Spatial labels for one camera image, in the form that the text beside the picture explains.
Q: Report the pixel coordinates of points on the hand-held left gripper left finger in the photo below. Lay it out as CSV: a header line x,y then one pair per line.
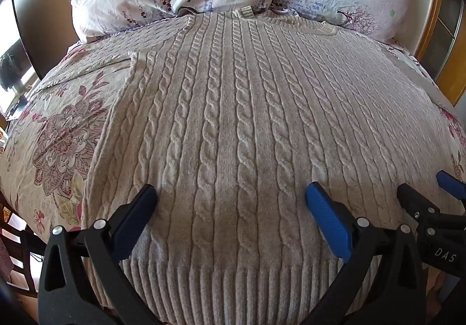
x,y
135,217

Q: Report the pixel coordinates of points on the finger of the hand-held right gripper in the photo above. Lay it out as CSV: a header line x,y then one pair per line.
x,y
413,197
451,183

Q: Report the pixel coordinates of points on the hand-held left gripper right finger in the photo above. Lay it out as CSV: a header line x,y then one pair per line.
x,y
327,221

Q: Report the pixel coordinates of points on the dark wooden chair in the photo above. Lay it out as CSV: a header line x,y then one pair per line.
x,y
22,237

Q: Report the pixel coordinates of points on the floral bedspread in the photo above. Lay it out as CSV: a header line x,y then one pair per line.
x,y
54,128

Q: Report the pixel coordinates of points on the bright window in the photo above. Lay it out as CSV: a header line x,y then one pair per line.
x,y
11,30

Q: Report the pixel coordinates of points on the wooden furniture frame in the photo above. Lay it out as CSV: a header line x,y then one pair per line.
x,y
433,23

